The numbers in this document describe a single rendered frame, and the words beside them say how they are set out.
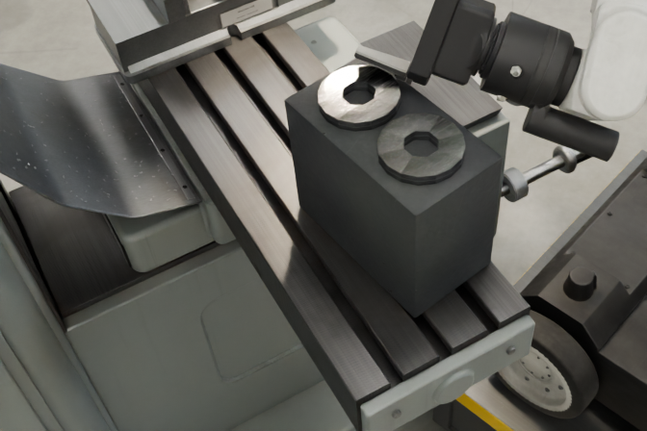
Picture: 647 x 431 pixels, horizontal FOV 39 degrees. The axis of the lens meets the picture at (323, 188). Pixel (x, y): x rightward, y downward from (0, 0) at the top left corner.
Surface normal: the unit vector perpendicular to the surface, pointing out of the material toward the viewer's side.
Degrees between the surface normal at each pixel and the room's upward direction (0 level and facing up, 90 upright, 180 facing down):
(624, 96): 46
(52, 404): 88
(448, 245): 90
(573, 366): 37
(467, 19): 66
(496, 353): 90
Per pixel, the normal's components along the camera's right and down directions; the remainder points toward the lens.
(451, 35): -0.20, 0.43
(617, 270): -0.07, -0.65
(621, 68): -0.08, 0.09
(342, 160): -0.79, 0.50
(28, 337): 0.73, 0.46
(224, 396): 0.48, 0.65
